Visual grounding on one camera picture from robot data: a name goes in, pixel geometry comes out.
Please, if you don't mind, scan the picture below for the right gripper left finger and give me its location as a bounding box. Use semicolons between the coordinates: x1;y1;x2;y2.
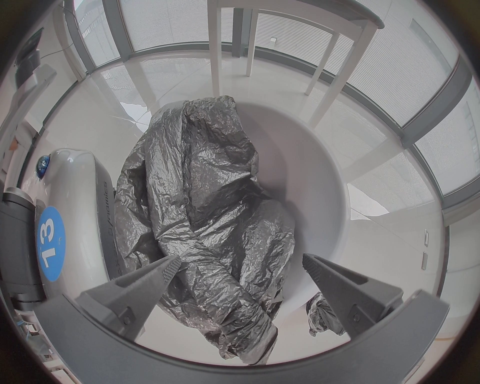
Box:
77;255;181;337

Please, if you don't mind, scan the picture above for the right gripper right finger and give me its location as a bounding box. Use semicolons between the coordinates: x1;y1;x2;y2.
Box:
302;253;404;337

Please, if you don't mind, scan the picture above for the black plastic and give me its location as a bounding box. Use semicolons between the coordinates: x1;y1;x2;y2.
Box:
305;292;346;337

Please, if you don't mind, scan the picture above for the black plastic bag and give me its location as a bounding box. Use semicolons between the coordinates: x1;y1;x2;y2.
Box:
114;95;297;365

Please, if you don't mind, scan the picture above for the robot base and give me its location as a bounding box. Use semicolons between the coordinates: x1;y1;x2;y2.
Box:
0;148;118;312

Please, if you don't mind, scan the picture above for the white trash bin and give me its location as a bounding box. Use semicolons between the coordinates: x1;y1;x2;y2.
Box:
150;99;354;338

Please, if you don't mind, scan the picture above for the grey seat white chair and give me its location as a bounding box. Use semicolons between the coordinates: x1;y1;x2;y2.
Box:
206;0;386;128

